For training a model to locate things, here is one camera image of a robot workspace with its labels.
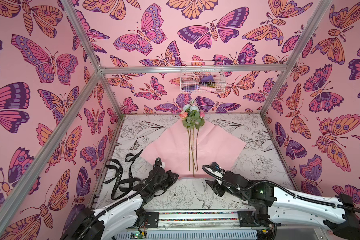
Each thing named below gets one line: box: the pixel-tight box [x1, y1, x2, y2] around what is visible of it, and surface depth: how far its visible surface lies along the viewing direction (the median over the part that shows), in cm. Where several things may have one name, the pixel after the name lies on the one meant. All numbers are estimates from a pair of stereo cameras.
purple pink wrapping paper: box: [140, 120, 247, 179], surface depth 103 cm
